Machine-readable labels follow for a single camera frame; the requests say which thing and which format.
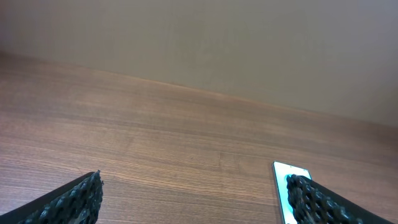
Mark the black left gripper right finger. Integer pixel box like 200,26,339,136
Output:
287,174,392,224

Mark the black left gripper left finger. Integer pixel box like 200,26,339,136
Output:
1,171,103,224

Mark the blue Galaxy smartphone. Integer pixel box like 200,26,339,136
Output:
272,161,312,224

